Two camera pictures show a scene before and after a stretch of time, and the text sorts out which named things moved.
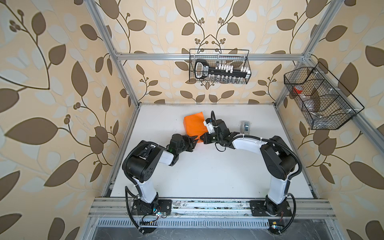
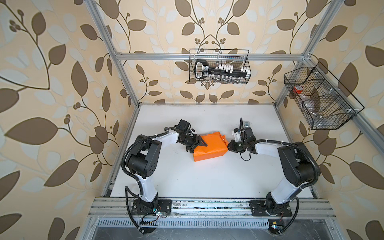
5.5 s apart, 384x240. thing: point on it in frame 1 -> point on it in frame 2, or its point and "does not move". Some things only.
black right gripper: x=206 y=140 -> x=231 y=147
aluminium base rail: x=208 y=208 does not move
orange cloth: x=195 y=126 -> x=217 y=146
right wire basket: x=323 y=103 does not move
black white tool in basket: x=202 y=71 does not move
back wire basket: x=237 y=57 does not move
